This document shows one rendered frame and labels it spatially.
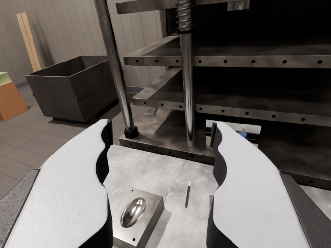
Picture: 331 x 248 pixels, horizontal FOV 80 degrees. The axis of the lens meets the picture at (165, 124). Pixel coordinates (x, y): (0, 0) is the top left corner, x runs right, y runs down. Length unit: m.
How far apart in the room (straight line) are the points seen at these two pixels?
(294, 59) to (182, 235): 0.79
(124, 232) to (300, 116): 0.86
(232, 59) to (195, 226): 0.70
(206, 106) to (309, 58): 0.46
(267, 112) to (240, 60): 0.28
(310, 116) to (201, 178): 0.54
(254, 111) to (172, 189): 0.53
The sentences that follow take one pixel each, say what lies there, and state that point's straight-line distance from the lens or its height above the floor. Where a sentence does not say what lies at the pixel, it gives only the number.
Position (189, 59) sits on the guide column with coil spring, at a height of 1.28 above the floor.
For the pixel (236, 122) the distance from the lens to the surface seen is 1.07.
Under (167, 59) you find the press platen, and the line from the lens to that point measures 1.04.
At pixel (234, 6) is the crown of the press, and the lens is 1.19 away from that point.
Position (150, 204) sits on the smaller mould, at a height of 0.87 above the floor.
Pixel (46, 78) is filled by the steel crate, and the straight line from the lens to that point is 3.32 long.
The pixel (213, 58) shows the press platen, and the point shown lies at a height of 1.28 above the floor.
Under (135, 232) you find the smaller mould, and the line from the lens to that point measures 0.77.
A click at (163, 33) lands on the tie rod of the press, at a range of 1.71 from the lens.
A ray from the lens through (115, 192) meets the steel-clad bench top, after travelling 1.00.
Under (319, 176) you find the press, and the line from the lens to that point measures 1.14.
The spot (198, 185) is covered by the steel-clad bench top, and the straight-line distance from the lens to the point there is 0.95.
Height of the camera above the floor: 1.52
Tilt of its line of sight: 31 degrees down
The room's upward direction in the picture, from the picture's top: 7 degrees counter-clockwise
